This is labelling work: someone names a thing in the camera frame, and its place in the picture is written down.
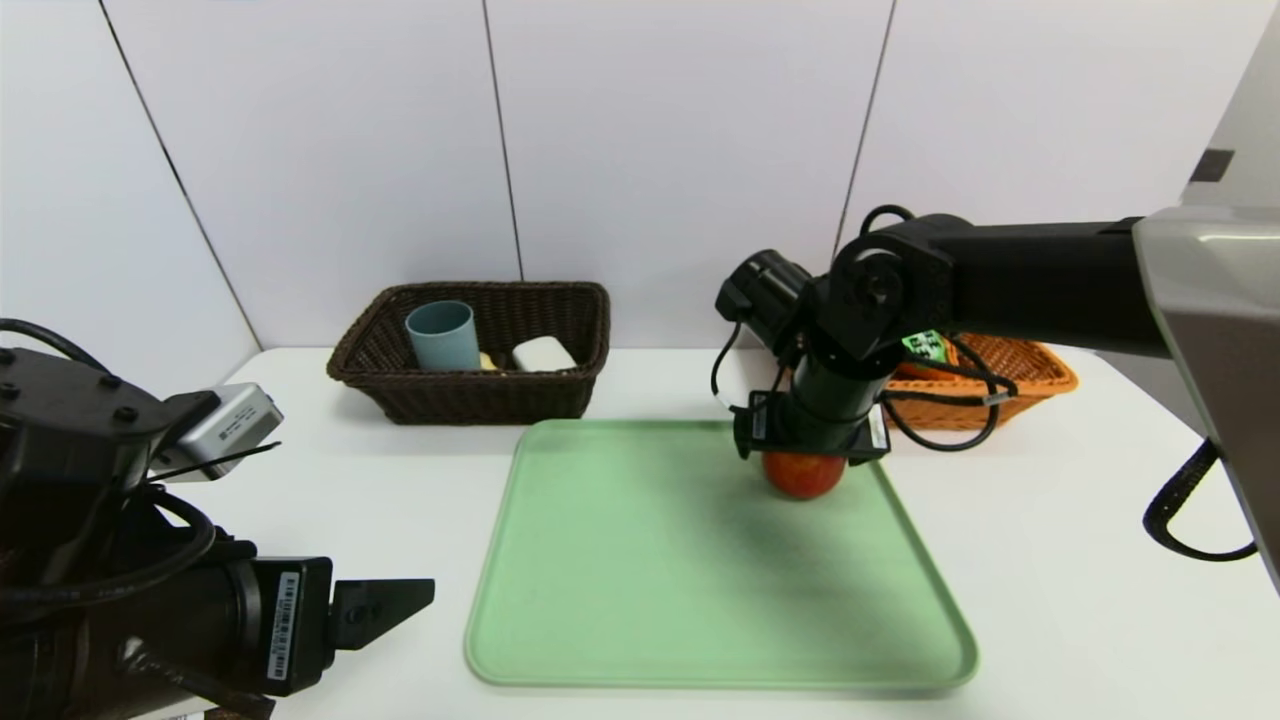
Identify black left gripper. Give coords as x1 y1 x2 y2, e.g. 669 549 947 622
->
144 556 436 698

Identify blue-grey plastic cup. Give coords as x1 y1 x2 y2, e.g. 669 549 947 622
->
404 301 484 374

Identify white soap bar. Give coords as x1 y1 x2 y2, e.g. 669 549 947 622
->
511 336 579 374

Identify red apple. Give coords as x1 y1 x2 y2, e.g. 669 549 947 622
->
762 451 847 501

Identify dark brown wicker basket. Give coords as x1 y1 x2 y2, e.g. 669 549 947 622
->
327 282 611 426

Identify orange wicker basket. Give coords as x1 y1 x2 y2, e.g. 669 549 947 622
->
885 333 1079 432

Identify green plastic tray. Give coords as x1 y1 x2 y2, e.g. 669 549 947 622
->
463 420 979 689

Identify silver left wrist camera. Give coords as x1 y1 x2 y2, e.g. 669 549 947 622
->
150 382 285 484

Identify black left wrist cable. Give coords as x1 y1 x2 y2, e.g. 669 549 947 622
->
0 318 109 376

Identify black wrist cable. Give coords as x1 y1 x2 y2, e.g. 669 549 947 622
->
858 204 916 237
0 318 109 376

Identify black right forearm cable loop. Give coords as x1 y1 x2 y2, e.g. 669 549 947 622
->
880 335 1019 453

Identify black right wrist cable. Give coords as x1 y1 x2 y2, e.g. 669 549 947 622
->
858 204 916 237

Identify black right elbow cable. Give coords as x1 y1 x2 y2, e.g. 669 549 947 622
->
1143 438 1259 563

